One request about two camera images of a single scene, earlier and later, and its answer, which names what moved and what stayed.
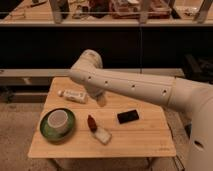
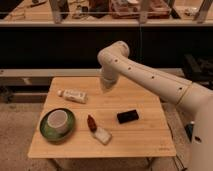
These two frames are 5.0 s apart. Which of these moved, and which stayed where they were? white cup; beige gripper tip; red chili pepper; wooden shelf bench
Moved: beige gripper tip
Stayed: white cup; wooden shelf bench; red chili pepper
